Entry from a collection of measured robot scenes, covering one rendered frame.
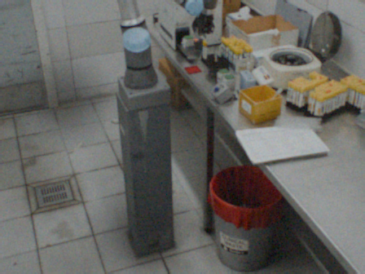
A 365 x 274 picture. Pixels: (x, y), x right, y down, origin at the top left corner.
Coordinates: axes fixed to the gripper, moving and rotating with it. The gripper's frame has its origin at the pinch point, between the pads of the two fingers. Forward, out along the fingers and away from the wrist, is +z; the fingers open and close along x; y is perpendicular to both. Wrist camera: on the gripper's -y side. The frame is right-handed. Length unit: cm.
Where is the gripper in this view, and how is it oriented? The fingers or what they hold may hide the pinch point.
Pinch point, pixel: (197, 34)
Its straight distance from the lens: 262.3
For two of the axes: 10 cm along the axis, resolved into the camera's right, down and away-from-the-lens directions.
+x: 9.4, -1.9, 2.9
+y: 3.1, 8.5, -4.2
